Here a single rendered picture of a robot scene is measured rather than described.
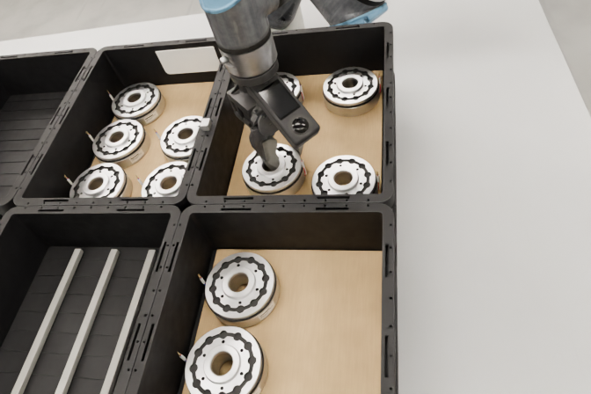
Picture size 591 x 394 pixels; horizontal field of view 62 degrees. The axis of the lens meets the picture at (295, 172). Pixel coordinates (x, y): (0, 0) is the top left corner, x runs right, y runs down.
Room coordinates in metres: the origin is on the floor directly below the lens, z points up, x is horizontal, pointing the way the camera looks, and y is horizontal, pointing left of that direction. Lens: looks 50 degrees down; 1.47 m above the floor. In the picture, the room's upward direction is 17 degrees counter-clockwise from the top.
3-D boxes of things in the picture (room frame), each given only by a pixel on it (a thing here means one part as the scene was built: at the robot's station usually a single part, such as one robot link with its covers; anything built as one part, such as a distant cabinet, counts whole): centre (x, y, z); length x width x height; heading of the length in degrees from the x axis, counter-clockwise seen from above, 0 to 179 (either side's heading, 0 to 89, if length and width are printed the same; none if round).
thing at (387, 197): (0.60, -0.04, 0.92); 0.40 x 0.30 x 0.02; 160
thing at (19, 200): (0.70, 0.24, 0.92); 0.40 x 0.30 x 0.02; 160
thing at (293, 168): (0.54, 0.04, 0.86); 0.10 x 0.10 x 0.01
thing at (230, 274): (0.35, 0.12, 0.86); 0.05 x 0.05 x 0.01
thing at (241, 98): (0.58, 0.02, 0.99); 0.09 x 0.08 x 0.12; 25
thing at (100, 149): (0.72, 0.31, 0.86); 0.10 x 0.10 x 0.01
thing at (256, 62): (0.57, 0.02, 1.07); 0.08 x 0.08 x 0.05
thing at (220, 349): (0.24, 0.16, 0.86); 0.05 x 0.05 x 0.01
